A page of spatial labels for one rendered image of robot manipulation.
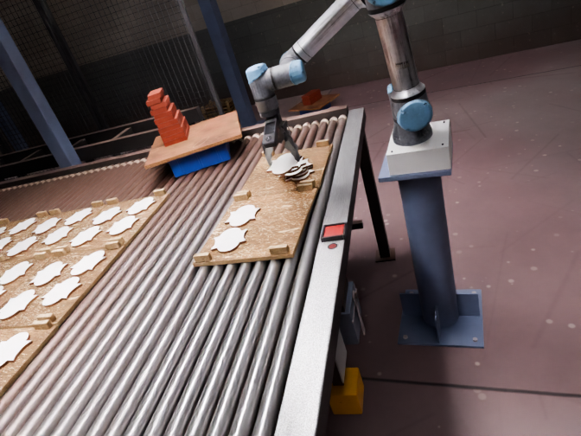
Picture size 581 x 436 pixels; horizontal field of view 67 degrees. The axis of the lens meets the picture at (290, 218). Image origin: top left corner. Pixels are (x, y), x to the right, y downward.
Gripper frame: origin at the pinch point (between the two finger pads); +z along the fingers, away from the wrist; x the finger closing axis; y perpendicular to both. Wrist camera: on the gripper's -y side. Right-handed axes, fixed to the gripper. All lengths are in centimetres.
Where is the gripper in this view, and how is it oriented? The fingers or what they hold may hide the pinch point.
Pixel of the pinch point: (284, 163)
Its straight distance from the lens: 162.9
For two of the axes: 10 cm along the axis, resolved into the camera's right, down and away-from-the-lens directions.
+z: 2.8, 8.4, 4.7
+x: -9.3, 1.3, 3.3
